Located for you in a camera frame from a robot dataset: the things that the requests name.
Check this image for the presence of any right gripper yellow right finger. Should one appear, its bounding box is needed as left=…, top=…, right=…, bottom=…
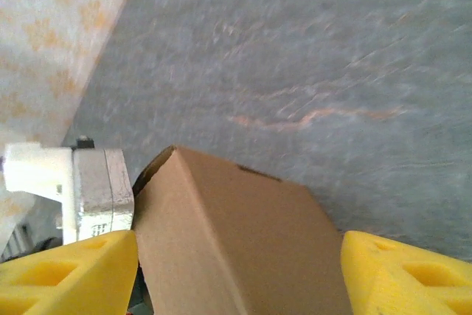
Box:
left=341, top=229, right=472, bottom=315

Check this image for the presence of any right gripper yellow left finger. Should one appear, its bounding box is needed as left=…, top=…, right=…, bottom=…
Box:
left=0, top=229, right=139, bottom=315

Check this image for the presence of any brown cardboard paper box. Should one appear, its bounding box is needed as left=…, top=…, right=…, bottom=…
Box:
left=131, top=145, right=351, bottom=315

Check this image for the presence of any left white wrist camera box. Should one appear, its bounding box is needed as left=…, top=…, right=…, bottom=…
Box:
left=1, top=137, right=136, bottom=248

